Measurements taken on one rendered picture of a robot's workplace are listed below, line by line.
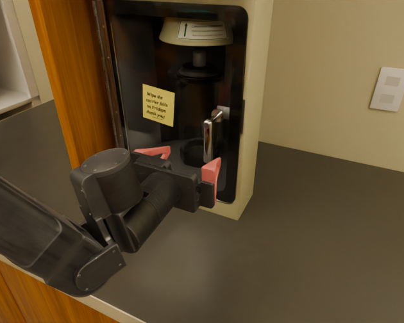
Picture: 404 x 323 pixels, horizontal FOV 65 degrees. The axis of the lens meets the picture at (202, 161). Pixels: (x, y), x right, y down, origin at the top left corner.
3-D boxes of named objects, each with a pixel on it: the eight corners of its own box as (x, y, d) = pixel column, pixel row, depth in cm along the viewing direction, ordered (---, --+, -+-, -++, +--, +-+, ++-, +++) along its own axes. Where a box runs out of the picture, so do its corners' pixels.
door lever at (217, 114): (222, 153, 64) (211, 150, 65) (224, 109, 59) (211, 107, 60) (211, 166, 60) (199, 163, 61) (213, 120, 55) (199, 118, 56)
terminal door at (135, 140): (125, 171, 82) (98, -2, 61) (235, 204, 70) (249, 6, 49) (123, 172, 81) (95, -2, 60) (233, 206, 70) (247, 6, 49)
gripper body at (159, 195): (139, 156, 48) (108, 183, 43) (199, 171, 44) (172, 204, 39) (145, 189, 52) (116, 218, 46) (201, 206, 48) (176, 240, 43)
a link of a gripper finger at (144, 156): (156, 129, 55) (124, 157, 48) (193, 137, 52) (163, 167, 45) (161, 162, 59) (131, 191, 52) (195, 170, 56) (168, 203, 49)
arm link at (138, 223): (105, 254, 41) (140, 263, 38) (85, 213, 38) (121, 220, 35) (136, 220, 46) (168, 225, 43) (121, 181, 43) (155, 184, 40)
